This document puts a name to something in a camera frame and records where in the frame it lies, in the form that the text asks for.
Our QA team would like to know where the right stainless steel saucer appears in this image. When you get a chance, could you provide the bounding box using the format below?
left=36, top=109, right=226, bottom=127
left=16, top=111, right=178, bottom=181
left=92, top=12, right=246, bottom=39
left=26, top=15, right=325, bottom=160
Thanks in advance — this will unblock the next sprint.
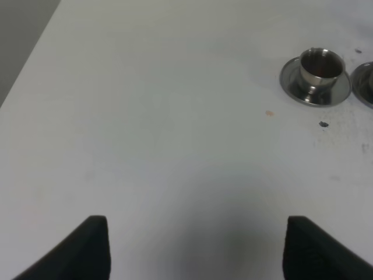
left=350, top=62, right=373, bottom=108

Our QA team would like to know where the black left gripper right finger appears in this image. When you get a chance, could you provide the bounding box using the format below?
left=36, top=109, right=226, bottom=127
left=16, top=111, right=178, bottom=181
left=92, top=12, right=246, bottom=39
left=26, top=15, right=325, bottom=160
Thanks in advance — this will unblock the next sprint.
left=282, top=216, right=372, bottom=280

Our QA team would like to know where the left stainless steel saucer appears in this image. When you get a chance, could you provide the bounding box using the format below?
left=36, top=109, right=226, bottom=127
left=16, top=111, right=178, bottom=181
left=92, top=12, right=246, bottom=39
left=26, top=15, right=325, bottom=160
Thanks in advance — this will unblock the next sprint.
left=279, top=57, right=352, bottom=107

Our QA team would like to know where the stainless steel saucer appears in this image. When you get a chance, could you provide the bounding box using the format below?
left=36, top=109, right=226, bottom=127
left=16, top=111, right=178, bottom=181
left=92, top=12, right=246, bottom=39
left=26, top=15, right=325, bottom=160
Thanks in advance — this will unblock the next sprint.
left=350, top=62, right=373, bottom=108
left=279, top=57, right=352, bottom=107

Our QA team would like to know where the left stainless steel teacup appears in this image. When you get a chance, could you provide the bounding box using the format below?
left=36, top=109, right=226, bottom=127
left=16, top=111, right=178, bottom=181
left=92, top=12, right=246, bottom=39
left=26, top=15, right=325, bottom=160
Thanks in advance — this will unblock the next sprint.
left=298, top=48, right=345, bottom=95

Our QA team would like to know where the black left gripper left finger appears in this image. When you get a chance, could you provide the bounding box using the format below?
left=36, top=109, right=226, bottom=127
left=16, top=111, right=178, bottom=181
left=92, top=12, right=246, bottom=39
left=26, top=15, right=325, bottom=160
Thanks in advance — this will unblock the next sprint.
left=15, top=215, right=111, bottom=280

